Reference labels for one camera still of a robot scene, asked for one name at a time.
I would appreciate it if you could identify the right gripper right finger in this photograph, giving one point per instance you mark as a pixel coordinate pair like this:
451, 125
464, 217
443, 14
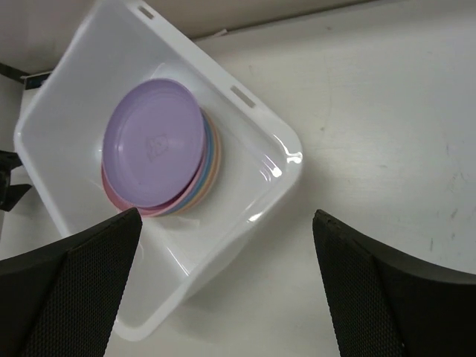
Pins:
384, 302

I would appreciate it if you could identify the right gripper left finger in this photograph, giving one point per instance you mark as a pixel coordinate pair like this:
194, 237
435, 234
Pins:
62, 299

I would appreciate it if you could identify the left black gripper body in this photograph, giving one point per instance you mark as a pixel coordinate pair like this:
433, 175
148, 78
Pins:
10, 194

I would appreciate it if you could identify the purple plate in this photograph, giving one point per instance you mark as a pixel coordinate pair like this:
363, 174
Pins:
153, 143

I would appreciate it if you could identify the blue plate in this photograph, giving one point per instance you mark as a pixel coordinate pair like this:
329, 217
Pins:
203, 171
214, 155

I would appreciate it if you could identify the orange yellow plate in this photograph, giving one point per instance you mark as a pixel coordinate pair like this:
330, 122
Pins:
215, 163

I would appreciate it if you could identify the white table board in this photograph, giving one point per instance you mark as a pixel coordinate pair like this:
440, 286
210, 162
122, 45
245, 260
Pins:
382, 99

